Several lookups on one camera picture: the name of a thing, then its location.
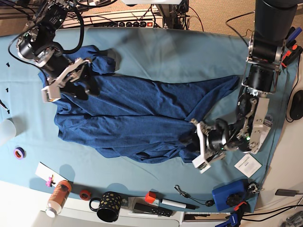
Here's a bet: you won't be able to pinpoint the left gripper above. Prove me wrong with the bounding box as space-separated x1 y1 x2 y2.
179 118 227 163

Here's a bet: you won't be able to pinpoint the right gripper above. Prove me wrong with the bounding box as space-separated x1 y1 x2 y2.
39 54 99 100

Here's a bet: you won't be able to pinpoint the dark blue t-shirt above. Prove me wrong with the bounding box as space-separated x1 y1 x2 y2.
37 44 240 165

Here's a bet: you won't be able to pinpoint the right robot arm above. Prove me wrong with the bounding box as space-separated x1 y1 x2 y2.
13 0 99 102

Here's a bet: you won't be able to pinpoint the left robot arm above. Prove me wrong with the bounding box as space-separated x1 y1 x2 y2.
187 0 302 166

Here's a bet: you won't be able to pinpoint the white paper card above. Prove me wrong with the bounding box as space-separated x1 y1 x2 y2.
234 154 262 178

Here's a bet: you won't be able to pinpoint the white black marker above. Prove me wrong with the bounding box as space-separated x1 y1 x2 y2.
159 199 198 210

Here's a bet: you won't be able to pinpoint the blue box with knob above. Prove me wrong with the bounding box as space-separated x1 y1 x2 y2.
212 180 248 211

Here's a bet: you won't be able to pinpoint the red cube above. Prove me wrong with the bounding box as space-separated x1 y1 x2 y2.
145 191 157 204

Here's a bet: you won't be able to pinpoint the black remote control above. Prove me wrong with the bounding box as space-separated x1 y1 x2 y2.
134 203 173 217

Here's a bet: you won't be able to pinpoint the clear blister pack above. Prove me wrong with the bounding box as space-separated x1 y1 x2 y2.
263 114 274 135

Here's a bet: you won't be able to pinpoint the blue orange bottom clamp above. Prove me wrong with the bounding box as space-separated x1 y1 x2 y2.
215 201 250 227

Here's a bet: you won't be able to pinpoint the translucent plastic cup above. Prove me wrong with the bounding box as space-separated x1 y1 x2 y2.
0 119 17 146

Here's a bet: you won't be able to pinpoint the teal table cloth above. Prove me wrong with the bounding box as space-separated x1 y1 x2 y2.
0 26 299 213

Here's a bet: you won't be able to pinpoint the purple tape roll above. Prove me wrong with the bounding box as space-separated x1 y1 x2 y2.
14 147 26 159

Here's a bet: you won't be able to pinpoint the white paper strip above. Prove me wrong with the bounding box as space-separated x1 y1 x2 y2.
35 162 66 184

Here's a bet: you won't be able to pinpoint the black adapter block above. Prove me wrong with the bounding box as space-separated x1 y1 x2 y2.
275 189 297 197

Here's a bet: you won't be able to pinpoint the black mug yellow dots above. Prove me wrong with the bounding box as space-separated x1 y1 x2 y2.
89 192 122 223

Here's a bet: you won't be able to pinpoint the pink small clip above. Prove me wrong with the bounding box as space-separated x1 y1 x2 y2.
45 175 56 187

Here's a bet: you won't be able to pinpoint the orange plastic bottle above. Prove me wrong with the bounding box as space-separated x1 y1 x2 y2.
45 180 71 218

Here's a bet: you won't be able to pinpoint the black computer mouse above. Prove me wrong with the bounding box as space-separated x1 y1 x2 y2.
289 90 303 120

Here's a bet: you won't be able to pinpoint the red tape roll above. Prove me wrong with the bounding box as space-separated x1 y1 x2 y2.
79 190 91 201

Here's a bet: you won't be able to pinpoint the orange black bar clamp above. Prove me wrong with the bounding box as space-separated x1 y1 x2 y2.
281 44 303 69

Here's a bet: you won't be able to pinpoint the blue spring clamp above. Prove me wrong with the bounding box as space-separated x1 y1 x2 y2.
286 27 302 44

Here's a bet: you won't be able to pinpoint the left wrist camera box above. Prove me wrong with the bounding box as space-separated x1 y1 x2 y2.
192 155 211 174

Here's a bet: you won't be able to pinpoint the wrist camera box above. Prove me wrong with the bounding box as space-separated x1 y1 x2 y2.
41 84 61 103
192 155 211 174

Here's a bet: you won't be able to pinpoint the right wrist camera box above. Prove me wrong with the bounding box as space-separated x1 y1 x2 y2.
41 84 61 103

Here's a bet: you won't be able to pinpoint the carabiner with black lanyard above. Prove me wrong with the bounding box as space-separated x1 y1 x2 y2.
174 185 215 207

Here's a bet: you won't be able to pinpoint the silver key ring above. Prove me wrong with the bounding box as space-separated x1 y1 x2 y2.
247 183 265 194

